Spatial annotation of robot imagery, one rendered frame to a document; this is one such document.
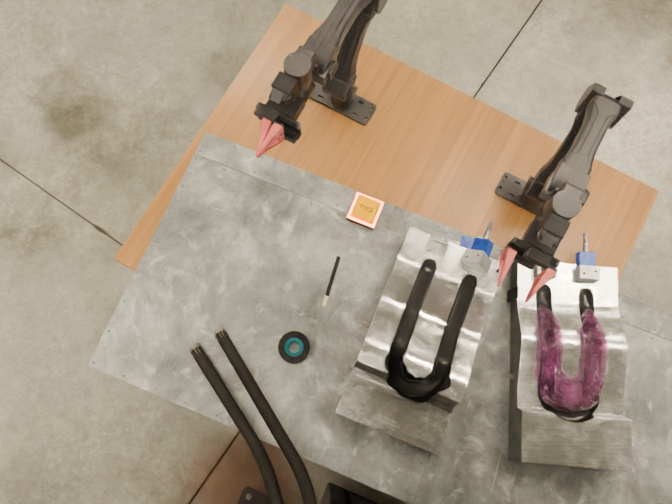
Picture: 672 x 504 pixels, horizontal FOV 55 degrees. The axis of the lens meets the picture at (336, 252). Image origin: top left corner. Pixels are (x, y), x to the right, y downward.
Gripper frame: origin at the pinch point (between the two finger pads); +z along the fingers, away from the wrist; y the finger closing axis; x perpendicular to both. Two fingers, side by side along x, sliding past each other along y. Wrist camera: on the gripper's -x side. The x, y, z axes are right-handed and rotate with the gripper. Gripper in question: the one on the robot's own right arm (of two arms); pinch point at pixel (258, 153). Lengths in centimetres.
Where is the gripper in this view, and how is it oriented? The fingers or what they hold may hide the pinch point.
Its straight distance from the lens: 138.3
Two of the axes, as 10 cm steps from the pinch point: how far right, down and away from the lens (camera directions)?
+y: 8.8, 4.7, -1.1
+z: -4.8, 8.5, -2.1
